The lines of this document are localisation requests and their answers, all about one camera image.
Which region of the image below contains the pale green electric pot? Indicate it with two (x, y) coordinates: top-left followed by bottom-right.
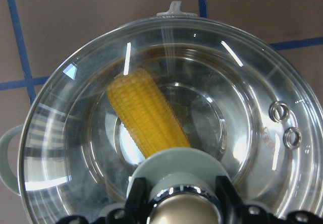
(0, 1), (323, 224)

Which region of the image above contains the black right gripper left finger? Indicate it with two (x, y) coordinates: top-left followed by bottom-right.
(55, 176), (152, 224)

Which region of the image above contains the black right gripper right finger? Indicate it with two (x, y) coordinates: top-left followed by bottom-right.
(215, 176), (322, 223)

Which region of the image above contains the yellow corn cob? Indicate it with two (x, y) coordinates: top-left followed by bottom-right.
(106, 69), (191, 158)

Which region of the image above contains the glass pot lid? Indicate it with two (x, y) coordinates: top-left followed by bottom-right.
(18, 17), (322, 223)

